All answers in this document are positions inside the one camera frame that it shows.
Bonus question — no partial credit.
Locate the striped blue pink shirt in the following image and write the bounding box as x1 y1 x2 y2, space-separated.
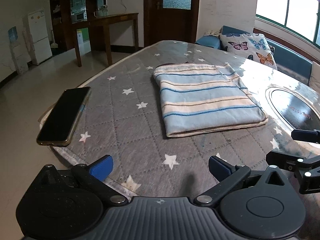
153 63 268 138

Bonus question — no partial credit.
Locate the round black induction cooker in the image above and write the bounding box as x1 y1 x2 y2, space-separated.
266 87 319 130

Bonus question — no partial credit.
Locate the beige cushion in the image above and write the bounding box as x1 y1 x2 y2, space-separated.
308 61 320 93

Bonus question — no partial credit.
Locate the grey star tablecloth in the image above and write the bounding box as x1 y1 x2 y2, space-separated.
53 41 319 197

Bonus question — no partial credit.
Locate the black smartphone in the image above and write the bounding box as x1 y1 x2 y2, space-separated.
36 87 91 147

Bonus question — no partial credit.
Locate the blue sofa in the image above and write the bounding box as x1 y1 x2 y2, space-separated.
196 25 312 85

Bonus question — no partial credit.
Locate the butterfly print pillow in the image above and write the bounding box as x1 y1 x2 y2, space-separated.
219 33 277 70

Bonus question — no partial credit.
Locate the green framed window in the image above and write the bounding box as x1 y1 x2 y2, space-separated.
256 0 319 47

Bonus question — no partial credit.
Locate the water dispenser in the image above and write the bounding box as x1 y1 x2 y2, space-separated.
8 26 29 75

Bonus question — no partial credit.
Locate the white refrigerator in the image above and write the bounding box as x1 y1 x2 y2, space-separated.
26 9 52 65

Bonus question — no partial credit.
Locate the dark wooden side table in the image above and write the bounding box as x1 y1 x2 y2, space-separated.
71 12 139 67

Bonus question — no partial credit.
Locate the dark display cabinet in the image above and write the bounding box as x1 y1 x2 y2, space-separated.
49 0 106 53

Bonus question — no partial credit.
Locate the dark wooden door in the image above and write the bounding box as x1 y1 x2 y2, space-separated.
143 0 200 47

